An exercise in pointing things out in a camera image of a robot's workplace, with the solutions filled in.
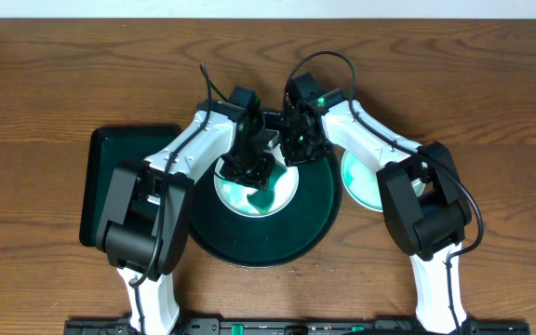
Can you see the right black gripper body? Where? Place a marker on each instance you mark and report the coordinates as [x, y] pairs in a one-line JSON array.
[[301, 147]]

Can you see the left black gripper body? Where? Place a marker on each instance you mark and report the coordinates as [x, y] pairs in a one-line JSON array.
[[253, 169]]

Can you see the white plate top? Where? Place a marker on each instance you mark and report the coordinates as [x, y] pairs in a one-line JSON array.
[[234, 196]]

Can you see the green sponge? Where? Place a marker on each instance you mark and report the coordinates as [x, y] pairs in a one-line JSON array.
[[263, 199]]

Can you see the mint plate bottom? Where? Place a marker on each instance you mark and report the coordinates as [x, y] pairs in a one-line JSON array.
[[359, 172]]

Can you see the mint plate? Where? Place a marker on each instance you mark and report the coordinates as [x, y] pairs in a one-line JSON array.
[[373, 203], [359, 172]]

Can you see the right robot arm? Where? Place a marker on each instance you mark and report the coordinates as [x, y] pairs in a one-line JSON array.
[[424, 204]]

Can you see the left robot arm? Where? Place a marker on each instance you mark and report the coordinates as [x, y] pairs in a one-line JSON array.
[[144, 221]]

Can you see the round black tray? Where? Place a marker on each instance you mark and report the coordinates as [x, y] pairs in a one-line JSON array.
[[264, 242]]

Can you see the rectangular black tray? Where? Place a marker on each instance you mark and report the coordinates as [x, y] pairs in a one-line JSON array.
[[109, 146]]

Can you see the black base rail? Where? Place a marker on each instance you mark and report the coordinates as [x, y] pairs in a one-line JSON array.
[[213, 326]]

